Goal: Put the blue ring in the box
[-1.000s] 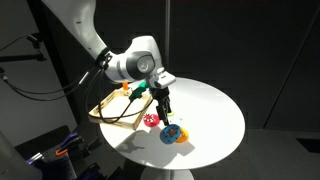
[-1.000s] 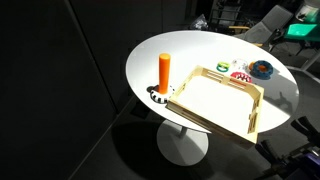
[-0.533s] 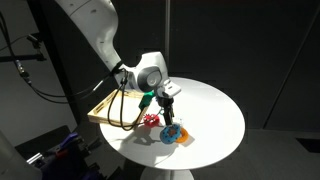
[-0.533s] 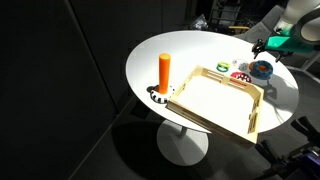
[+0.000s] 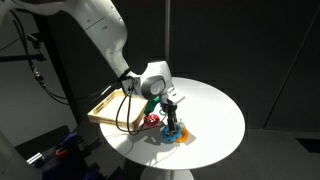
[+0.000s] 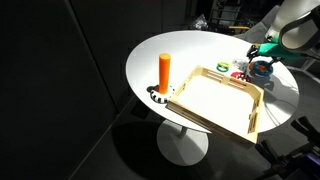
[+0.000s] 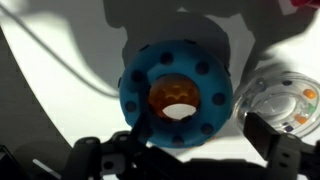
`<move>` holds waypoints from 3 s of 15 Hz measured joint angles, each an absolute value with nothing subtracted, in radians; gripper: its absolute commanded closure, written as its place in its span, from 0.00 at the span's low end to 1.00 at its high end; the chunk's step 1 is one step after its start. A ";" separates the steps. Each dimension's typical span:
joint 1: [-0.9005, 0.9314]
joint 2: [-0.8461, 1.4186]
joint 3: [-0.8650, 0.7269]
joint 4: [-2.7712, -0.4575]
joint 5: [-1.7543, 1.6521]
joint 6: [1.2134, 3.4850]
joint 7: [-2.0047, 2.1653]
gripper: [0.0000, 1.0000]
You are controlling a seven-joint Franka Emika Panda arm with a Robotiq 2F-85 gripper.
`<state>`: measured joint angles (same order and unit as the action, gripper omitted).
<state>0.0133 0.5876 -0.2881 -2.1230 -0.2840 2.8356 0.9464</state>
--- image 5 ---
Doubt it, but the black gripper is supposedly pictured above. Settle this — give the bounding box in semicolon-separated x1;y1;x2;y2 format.
161;99;180;135

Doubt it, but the blue toothed ring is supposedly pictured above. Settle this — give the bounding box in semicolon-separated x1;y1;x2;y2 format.
161;122;183;145

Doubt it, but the wooden tray box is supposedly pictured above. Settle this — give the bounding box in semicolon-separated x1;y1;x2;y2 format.
86;87;150;132

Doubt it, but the grey vertical pole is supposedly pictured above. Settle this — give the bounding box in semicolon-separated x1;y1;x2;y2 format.
164;0;171;63

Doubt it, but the black perforated breadboard plate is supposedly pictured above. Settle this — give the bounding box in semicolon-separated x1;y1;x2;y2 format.
14;124;103;180

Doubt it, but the aluminium extrusion bar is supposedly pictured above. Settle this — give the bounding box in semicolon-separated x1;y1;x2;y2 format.
25;152;45;165

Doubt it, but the orange-yellow ring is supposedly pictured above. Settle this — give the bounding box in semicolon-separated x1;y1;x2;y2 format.
174;127;190;145

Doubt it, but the red ring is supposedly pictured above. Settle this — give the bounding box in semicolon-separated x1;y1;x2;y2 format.
143;112;161;128

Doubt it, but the black looping cable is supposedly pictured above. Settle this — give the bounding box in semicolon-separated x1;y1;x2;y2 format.
125;78;150;137
114;74;137;133

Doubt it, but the white table pedestal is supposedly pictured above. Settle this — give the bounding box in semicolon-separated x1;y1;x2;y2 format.
139;167;195;180

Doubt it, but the orange handled spring clamp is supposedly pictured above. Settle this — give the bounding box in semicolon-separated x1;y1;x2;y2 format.
54;132;85;160

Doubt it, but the black camera stand post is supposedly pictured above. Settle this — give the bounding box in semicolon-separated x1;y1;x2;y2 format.
32;13;83;125

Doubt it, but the long thin black cable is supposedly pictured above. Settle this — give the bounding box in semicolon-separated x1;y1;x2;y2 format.
11;9;122;106

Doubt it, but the small black stand camera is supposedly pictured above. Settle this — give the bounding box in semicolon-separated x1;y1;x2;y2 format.
25;32;44;50

